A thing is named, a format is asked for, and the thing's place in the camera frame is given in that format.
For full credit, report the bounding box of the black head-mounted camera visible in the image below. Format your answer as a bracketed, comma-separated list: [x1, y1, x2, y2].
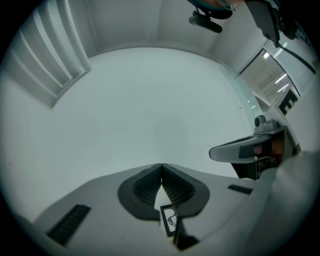
[188, 9, 223, 34]

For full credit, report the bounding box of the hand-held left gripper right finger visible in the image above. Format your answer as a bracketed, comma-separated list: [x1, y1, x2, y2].
[161, 163, 257, 256]

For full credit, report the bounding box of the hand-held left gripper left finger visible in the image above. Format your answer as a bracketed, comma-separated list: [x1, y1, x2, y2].
[22, 163, 176, 256]

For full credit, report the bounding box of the thick black cable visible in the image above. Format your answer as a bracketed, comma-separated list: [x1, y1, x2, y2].
[277, 41, 317, 75]

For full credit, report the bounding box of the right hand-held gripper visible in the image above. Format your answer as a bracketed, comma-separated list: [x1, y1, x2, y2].
[208, 87, 315, 180]

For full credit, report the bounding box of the black equipment pack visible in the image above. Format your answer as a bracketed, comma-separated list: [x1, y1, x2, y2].
[243, 0, 301, 48]

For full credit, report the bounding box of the black framed picture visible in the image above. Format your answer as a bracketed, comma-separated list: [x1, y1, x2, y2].
[159, 204, 179, 237]

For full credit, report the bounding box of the person's white t-shirt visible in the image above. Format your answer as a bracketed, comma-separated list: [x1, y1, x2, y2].
[249, 147, 320, 251]

